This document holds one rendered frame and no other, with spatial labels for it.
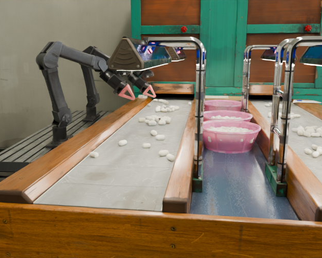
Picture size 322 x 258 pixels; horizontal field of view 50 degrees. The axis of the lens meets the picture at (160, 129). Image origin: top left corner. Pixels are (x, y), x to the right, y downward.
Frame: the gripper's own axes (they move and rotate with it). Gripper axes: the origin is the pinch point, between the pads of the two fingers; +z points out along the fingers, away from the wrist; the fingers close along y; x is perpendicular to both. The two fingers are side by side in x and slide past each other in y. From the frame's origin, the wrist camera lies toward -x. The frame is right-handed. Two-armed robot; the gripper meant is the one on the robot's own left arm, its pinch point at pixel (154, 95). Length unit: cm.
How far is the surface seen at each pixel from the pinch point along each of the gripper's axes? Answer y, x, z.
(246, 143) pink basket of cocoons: -70, -23, 44
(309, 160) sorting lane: -99, -36, 55
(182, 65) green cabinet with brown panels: 42.5, -22.4, -0.2
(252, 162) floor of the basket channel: -82, -21, 47
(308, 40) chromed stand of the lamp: -113, -59, 26
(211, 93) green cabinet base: 41, -21, 29
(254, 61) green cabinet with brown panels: 42, -57, 37
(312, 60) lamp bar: -89, -60, 35
